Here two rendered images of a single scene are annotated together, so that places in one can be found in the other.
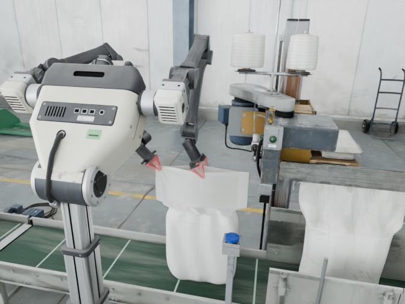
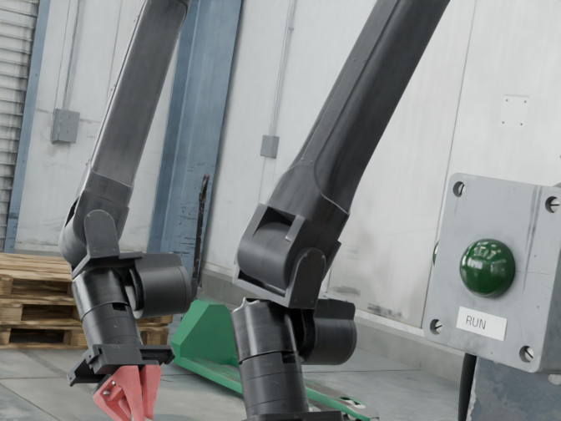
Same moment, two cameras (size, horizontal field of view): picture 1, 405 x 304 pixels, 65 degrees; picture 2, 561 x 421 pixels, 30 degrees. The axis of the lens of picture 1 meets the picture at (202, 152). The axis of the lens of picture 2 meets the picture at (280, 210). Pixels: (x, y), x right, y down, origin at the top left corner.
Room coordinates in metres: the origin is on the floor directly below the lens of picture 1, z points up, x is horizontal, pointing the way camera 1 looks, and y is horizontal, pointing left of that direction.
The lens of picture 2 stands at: (0.75, -0.52, 1.32)
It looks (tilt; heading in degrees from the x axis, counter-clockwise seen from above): 3 degrees down; 38
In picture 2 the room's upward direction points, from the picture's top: 9 degrees clockwise
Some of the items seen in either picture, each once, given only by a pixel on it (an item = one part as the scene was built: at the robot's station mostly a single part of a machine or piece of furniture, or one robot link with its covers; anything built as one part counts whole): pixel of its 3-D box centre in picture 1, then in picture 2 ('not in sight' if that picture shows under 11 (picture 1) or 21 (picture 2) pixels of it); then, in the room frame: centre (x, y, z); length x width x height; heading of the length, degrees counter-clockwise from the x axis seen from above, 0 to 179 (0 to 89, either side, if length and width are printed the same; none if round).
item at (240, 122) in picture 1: (254, 122); not in sight; (1.70, -0.28, 1.23); 0.28 x 0.07 x 0.16; 79
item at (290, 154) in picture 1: (285, 131); not in sight; (1.72, -0.46, 1.18); 0.34 x 0.25 x 0.31; 169
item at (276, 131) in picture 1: (272, 137); (518, 271); (1.26, -0.29, 1.28); 0.08 x 0.05 x 0.09; 79
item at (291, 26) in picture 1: (280, 173); not in sight; (1.81, -0.48, 0.88); 0.12 x 0.11 x 1.74; 169
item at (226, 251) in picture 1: (231, 244); not in sight; (1.19, -0.14, 0.81); 0.08 x 0.08 x 0.06; 79
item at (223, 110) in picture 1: (226, 116); not in sight; (1.77, -0.13, 1.25); 0.10 x 0.08 x 0.12; 14
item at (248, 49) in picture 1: (248, 50); not in sight; (1.65, -0.21, 1.61); 0.17 x 0.17 x 0.17
